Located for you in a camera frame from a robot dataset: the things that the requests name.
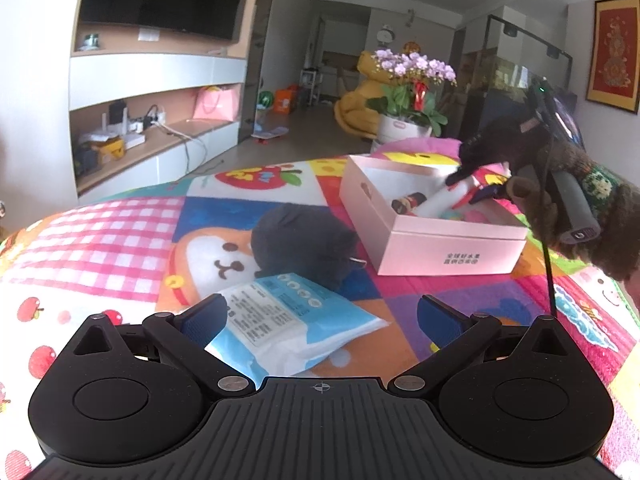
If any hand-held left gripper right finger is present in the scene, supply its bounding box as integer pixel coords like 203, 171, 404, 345
387, 294, 571, 397

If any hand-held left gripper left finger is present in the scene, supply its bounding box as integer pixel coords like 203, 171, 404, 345
72, 294, 253, 397

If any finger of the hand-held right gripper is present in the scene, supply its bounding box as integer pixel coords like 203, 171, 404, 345
444, 119, 532, 187
467, 182, 512, 207

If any white tube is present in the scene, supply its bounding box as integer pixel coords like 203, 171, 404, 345
414, 180, 477, 219

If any pink cardboard box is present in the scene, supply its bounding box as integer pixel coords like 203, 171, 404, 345
339, 155, 529, 277

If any red and black bottle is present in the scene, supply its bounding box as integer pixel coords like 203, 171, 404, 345
391, 191, 427, 215

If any blue tissue packet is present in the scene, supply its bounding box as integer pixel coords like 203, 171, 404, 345
204, 274, 391, 377

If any person's right hand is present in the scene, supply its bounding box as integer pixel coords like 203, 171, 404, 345
504, 135, 640, 282

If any glass fish tank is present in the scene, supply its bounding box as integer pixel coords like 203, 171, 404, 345
459, 12, 574, 145

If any potted pink orchid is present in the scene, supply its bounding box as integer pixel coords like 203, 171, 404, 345
366, 49, 459, 145

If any dark grey plush toy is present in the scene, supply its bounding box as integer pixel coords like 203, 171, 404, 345
251, 203, 369, 292

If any colourful printed play mat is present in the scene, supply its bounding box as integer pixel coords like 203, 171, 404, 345
0, 137, 640, 480

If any yellow plush bear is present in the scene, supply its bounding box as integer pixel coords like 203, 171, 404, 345
334, 51, 396, 137

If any white shelf rack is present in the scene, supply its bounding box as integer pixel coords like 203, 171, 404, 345
299, 68, 321, 107

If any skateboard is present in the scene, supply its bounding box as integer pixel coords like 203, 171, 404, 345
252, 127, 289, 144

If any orange box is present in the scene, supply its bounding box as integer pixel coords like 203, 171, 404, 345
273, 87, 300, 114

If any pink gift bag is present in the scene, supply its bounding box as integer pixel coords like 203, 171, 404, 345
192, 85, 240, 122

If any black router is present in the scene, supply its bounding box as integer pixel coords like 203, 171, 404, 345
108, 101, 127, 137

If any white television cabinet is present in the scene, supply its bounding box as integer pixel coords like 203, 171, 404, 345
67, 0, 252, 201

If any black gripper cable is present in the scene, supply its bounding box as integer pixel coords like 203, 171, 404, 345
541, 142, 558, 319

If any red framed wall picture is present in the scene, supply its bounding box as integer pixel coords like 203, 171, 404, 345
586, 0, 640, 114

